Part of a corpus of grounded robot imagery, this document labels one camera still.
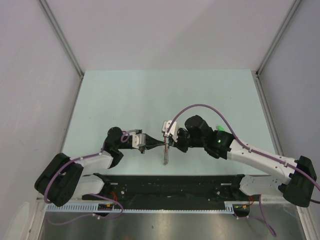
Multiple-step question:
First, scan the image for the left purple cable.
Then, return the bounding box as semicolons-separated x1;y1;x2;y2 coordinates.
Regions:
43;128;141;226

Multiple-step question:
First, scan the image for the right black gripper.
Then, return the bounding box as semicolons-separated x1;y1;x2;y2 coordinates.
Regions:
168;128;205;154

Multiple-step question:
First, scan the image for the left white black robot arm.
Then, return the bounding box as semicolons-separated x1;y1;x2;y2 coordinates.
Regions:
34;126;165;207

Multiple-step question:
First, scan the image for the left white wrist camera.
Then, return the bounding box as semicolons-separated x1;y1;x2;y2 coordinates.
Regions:
132;133;146;149

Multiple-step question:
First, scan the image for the white slotted cable duct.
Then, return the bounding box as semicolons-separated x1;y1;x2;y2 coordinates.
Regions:
46;202;243;214

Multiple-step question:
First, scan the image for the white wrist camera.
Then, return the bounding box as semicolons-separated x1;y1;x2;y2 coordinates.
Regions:
132;133;146;149
161;120;179;143

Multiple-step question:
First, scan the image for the silver red keyring holder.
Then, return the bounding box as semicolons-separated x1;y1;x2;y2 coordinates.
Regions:
163;141;169;165

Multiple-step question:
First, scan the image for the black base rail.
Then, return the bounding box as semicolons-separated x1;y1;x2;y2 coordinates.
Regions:
82;174;259;210

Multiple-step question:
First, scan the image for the key with green tag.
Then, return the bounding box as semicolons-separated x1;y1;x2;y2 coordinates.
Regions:
215;125;225;131

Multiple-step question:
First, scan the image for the aluminium frame post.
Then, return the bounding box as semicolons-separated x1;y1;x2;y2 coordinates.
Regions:
255;0;304;77
36;0;85;80

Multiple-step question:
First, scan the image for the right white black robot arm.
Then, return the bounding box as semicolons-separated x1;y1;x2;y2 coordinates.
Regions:
162;115;317;208

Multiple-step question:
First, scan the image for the left aluminium frame post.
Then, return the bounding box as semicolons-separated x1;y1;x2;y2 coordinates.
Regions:
36;0;85;80

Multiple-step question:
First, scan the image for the right aluminium frame post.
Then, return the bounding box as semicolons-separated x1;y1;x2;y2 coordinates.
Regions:
255;0;304;77

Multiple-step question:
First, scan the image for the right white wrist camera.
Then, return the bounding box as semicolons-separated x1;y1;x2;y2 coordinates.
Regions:
161;120;179;143

